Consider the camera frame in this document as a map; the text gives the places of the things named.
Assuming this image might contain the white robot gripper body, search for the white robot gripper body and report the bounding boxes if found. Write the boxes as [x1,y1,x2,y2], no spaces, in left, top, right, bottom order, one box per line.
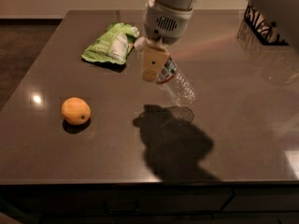
[143,0,192,45]

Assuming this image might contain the clear plastic water bottle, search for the clear plastic water bottle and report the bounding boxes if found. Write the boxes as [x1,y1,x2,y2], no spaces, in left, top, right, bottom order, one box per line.
[134,37,195,106]

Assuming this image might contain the black wire basket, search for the black wire basket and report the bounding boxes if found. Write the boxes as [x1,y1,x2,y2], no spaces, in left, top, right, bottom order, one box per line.
[244,2,288,46]

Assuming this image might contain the orange fruit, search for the orange fruit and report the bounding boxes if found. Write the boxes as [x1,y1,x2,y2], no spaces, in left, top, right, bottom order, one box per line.
[61,97,91,125]

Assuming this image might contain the green chip bag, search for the green chip bag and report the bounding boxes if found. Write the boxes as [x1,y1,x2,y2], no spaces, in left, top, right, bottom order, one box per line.
[81,22,140,65]

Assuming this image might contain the dark cabinet drawer handle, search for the dark cabinet drawer handle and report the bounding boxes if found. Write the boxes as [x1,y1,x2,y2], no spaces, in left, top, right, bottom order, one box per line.
[103,200,139,215]

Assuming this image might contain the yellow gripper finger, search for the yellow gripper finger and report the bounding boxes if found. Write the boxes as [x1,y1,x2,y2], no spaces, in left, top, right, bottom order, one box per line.
[142,46,169,82]

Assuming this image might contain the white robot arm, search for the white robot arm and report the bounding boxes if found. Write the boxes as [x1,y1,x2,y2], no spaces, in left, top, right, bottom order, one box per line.
[143,0,299,50]

